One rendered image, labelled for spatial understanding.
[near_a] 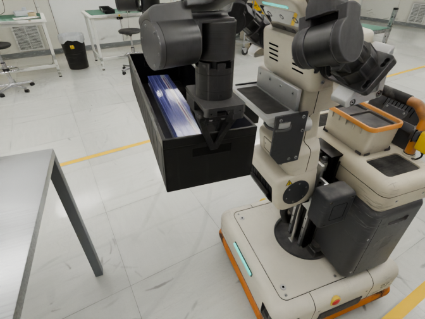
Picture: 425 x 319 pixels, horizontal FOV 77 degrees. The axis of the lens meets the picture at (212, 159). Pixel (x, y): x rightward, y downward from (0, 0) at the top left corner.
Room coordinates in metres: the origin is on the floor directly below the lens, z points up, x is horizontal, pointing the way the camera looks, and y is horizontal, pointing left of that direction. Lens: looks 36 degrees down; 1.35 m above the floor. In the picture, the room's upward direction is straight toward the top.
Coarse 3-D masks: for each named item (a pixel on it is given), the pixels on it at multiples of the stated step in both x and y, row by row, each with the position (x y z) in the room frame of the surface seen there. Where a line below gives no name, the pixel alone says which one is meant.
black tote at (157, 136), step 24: (144, 72) 0.91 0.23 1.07; (168, 72) 0.94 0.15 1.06; (192, 72) 0.79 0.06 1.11; (144, 96) 0.55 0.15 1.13; (144, 120) 0.62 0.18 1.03; (240, 120) 0.47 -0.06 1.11; (168, 144) 0.37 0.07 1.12; (192, 144) 0.38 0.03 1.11; (240, 144) 0.41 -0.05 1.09; (168, 168) 0.37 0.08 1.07; (192, 168) 0.38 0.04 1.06; (216, 168) 0.40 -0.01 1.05; (240, 168) 0.41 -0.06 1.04
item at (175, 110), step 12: (156, 84) 0.81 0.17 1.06; (168, 84) 0.81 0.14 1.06; (156, 96) 0.73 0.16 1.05; (168, 96) 0.71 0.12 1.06; (180, 96) 0.72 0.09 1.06; (168, 108) 0.63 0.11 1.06; (180, 108) 0.64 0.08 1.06; (168, 120) 0.58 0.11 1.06; (180, 120) 0.57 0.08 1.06; (192, 120) 0.57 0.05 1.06; (180, 132) 0.51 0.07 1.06; (192, 132) 0.51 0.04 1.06
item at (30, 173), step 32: (0, 160) 0.77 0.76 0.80; (32, 160) 0.77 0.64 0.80; (0, 192) 0.60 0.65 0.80; (32, 192) 0.60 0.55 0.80; (64, 192) 0.81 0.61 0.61; (0, 224) 0.48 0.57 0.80; (32, 224) 0.48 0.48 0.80; (0, 256) 0.38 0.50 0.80; (32, 256) 0.39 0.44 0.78; (96, 256) 0.82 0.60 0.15; (0, 288) 0.30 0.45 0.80
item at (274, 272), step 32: (224, 224) 0.96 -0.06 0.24; (256, 224) 0.92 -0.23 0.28; (288, 224) 0.93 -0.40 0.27; (256, 256) 0.74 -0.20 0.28; (288, 256) 0.73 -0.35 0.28; (320, 256) 0.73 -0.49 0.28; (256, 288) 0.61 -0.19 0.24; (288, 288) 0.59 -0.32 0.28; (320, 288) 0.59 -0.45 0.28; (352, 288) 0.59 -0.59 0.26; (384, 288) 0.65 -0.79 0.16
